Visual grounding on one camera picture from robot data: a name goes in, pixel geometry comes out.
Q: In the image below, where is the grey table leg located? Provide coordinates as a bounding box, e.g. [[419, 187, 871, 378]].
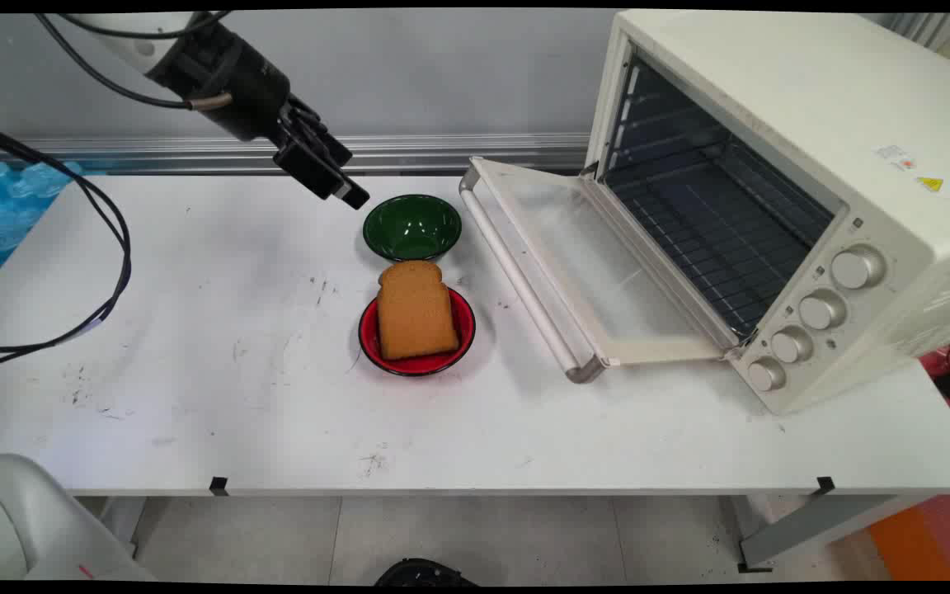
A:
[[737, 493, 931, 573]]

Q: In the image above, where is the wire oven rack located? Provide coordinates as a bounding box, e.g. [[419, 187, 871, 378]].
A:
[[607, 140, 835, 336]]

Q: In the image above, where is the large silver oven knob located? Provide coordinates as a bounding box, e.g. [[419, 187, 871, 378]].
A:
[[830, 246, 887, 290]]

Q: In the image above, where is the glass oven door with handle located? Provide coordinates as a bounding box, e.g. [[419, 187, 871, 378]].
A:
[[459, 157, 745, 384]]

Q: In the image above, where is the white label sticker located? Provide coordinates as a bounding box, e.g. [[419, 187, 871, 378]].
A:
[[874, 144, 918, 172]]

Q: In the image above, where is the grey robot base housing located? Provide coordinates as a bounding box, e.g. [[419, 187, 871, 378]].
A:
[[0, 453, 156, 582]]

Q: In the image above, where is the black round floor object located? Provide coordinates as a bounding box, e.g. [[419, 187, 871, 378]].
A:
[[374, 559, 481, 587]]

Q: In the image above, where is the aluminium wall rail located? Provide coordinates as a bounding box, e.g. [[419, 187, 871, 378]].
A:
[[0, 132, 593, 177]]

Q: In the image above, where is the red plate black rim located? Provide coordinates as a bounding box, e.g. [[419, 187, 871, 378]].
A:
[[358, 285, 477, 378]]

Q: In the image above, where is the cream toaster oven body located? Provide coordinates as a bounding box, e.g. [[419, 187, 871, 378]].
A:
[[582, 10, 950, 416]]

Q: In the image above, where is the brown toast bread slice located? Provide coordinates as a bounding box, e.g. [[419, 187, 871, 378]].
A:
[[376, 260, 460, 361]]

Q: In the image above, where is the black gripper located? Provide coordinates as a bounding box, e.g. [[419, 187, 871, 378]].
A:
[[145, 18, 371, 210]]

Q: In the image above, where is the green glass bowl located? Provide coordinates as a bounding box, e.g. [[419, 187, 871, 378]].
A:
[[362, 195, 463, 262]]

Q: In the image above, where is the black camera cable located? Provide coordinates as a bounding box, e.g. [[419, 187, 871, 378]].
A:
[[0, 12, 230, 379]]

